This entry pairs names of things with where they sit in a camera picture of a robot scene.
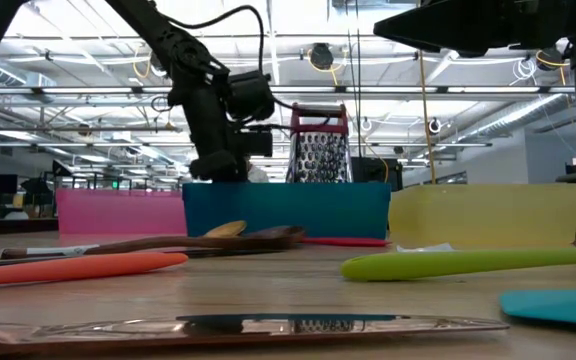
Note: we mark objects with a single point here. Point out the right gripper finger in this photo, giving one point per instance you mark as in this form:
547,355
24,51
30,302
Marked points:
443,25

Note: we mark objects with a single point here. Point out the dark wooden spoon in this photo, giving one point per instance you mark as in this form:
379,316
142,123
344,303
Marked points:
273,237

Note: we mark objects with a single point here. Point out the orange silicone spatula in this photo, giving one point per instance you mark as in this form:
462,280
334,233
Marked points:
78,267

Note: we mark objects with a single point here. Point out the blue silicone spatula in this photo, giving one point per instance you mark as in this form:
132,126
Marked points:
558,307

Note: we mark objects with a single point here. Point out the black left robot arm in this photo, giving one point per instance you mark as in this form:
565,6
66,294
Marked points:
188,60

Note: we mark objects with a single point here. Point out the black ceiling fixture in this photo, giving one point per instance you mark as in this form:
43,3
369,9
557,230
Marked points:
321,56
548,55

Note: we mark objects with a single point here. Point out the person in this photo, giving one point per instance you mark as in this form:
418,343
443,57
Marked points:
258,175

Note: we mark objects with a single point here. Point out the small gold spoon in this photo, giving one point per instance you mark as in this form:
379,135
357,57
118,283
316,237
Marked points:
225,229

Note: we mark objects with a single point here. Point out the blue plastic bin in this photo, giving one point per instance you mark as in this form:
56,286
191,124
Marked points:
288,210

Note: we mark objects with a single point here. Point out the red-trimmed steel box grater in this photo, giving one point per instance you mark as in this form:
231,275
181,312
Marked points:
318,160

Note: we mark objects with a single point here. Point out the pink plastic bin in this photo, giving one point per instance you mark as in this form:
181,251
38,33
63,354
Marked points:
118,212

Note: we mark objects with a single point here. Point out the black monitor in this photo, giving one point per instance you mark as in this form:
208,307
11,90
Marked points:
373,175

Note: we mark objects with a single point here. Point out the red silicone spatula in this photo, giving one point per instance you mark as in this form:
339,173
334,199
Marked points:
348,242

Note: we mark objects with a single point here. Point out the black office chair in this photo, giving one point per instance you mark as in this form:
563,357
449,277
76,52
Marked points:
38,192

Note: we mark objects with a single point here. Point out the yellow plastic bin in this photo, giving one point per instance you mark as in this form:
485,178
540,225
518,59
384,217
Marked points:
483,215

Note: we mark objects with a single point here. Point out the dark low table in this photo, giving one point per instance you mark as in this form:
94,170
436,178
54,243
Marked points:
8,226

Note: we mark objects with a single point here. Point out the green silicone spoon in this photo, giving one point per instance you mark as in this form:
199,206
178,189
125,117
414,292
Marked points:
443,262

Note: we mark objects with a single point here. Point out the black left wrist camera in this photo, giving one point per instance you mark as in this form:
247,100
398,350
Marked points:
257,142

